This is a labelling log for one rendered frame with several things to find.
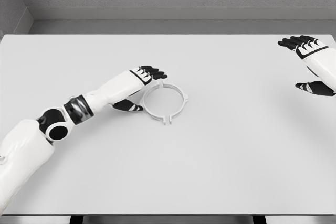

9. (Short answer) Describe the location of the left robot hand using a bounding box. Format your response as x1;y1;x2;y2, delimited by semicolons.
104;65;169;113

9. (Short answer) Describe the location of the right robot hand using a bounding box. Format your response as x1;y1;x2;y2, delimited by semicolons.
277;35;336;97

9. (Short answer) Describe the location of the white ring pipe clamp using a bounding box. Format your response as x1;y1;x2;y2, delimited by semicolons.
142;81;190;126

